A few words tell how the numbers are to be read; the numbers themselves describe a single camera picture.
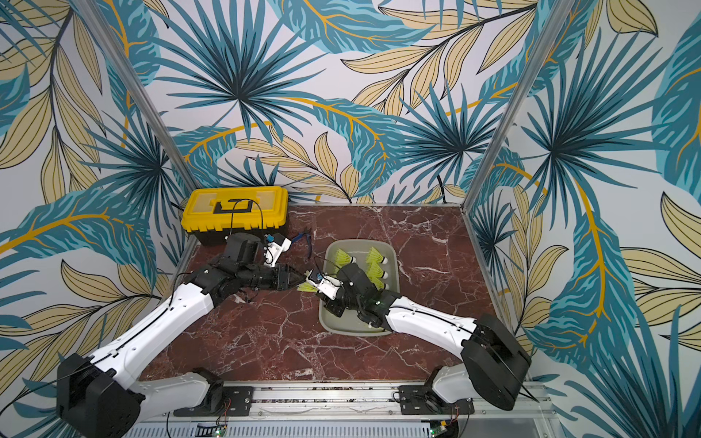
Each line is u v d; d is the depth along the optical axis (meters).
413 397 0.73
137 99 0.84
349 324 0.86
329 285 0.69
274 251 0.70
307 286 0.74
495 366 0.42
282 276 0.69
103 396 0.37
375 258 1.00
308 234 1.09
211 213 0.95
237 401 0.74
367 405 0.73
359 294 0.61
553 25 0.70
